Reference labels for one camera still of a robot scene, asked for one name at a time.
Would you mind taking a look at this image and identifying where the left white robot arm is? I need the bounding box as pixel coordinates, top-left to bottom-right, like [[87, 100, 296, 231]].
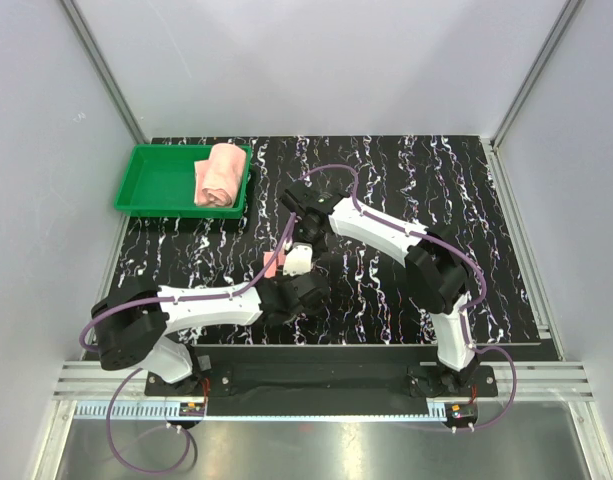
[[91, 272, 330, 396]]

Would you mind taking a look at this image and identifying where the front aluminium rail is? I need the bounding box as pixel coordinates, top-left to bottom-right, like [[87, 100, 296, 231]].
[[53, 361, 593, 422]]

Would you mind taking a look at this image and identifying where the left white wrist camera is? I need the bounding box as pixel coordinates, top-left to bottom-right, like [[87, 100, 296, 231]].
[[278, 242, 313, 276]]

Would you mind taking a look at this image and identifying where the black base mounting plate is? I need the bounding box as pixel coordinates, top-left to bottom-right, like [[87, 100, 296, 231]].
[[145, 346, 498, 399]]

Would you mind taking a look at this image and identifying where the left aluminium frame post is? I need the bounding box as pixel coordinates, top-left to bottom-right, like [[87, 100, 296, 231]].
[[57, 0, 150, 144]]

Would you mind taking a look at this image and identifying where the aluminium frame post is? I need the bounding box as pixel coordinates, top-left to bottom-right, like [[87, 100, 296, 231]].
[[490, 0, 585, 150], [57, 0, 150, 144]]

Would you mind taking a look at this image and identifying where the green plastic tray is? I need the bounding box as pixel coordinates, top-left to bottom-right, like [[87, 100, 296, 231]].
[[114, 144, 252, 220]]

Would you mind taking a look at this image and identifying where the pink towel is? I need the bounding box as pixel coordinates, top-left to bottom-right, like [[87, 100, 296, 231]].
[[263, 250, 286, 278], [194, 143, 247, 208]]

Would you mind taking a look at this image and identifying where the right aluminium frame post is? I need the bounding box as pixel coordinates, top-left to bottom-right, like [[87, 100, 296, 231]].
[[490, 0, 585, 150]]

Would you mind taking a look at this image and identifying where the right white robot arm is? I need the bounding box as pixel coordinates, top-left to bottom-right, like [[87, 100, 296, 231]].
[[280, 181, 479, 398]]

